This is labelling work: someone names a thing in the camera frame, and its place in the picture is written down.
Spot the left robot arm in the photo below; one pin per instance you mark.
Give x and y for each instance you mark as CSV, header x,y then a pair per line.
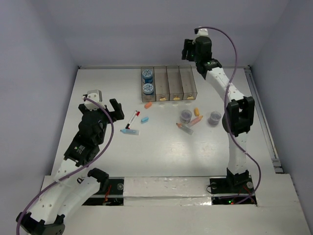
x,y
74,181

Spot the orange highlighter cap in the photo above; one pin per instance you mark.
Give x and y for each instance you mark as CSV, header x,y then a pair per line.
x,y
148,105

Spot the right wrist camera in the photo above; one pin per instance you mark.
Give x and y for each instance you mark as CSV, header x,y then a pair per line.
x,y
201,32

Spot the yellow highlighter cap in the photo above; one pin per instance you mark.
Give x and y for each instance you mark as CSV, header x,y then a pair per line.
x,y
196,112

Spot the black cap whiteboard marker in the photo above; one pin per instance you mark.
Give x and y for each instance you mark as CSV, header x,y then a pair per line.
x,y
132,119

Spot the blue slime jar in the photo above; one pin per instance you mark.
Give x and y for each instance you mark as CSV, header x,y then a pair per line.
x,y
148,89
147,76

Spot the clear highlighter orange tip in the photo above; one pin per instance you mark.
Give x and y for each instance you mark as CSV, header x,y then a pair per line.
x,y
184,128

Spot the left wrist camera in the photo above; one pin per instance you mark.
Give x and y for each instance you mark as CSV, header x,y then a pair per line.
x,y
95,96

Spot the jar of rubber bands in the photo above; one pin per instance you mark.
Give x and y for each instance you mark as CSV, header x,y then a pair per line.
x,y
214,118
185,116

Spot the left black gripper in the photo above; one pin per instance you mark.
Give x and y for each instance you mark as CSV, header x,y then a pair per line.
x,y
118,114

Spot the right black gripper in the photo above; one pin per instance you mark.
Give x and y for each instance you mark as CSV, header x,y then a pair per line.
x,y
189,44

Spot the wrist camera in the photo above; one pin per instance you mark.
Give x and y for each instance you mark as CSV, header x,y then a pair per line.
x,y
201,32
95,96

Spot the clear drawer bin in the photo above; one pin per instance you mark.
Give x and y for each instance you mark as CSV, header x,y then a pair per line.
x,y
147,98
161,83
174,82
188,82

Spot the blue highlighter pen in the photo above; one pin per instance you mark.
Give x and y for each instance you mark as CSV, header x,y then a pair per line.
x,y
130,131

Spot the blue highlighter cap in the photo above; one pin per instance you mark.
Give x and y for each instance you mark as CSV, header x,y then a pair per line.
x,y
144,120

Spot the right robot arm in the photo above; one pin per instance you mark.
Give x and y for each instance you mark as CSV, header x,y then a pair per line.
x,y
238,108

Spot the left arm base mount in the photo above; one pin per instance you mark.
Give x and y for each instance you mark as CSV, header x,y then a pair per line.
x,y
111,196

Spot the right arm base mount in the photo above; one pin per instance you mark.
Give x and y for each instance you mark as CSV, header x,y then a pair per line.
x,y
223,193

